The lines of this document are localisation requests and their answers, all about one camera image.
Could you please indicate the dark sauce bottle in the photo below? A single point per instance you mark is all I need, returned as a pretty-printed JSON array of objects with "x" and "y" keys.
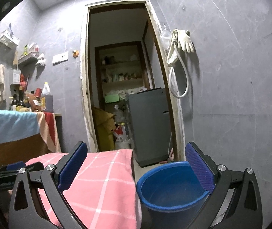
[{"x": 14, "y": 102}]

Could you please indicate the white rubber gloves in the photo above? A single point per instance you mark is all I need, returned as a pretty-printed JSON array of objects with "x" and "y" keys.
[{"x": 180, "y": 41}]

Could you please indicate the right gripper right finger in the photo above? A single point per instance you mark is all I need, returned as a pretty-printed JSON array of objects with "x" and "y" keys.
[{"x": 245, "y": 207}]

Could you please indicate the white wall switch plate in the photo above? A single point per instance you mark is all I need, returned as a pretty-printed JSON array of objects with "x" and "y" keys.
[{"x": 59, "y": 58}]

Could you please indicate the green box on shelf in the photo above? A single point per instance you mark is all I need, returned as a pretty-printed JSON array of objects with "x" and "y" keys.
[{"x": 111, "y": 98}]

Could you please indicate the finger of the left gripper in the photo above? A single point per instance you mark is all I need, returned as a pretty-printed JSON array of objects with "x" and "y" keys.
[
  {"x": 37, "y": 166},
  {"x": 13, "y": 167}
]

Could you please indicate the grey wall shelf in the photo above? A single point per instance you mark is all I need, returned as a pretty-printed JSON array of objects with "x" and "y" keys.
[{"x": 29, "y": 59}]

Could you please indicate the dark grey cabinet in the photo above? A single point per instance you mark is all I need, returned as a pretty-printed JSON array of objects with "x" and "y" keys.
[{"x": 150, "y": 126}]

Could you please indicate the blue towel on counter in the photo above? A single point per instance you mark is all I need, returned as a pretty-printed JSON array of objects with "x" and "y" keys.
[{"x": 15, "y": 125}]

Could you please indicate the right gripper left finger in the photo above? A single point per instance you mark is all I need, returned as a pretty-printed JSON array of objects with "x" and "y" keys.
[{"x": 26, "y": 207}]

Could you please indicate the white red plastic bag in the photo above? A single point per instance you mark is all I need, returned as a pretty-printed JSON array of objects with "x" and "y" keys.
[{"x": 122, "y": 140}]

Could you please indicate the red beige striped towel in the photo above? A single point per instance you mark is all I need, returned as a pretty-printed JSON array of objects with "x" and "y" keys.
[{"x": 48, "y": 130}]

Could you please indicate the beige hanging cloth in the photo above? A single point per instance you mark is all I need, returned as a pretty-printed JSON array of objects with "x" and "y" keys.
[{"x": 2, "y": 82}]

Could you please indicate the white wall basket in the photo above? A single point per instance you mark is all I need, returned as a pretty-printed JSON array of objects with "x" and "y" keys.
[{"x": 8, "y": 39}]

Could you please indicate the pink checked tablecloth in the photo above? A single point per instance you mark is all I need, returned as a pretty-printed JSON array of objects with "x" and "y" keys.
[{"x": 103, "y": 193}]

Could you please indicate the blue plastic bucket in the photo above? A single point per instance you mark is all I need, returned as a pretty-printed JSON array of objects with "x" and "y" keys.
[{"x": 172, "y": 195}]

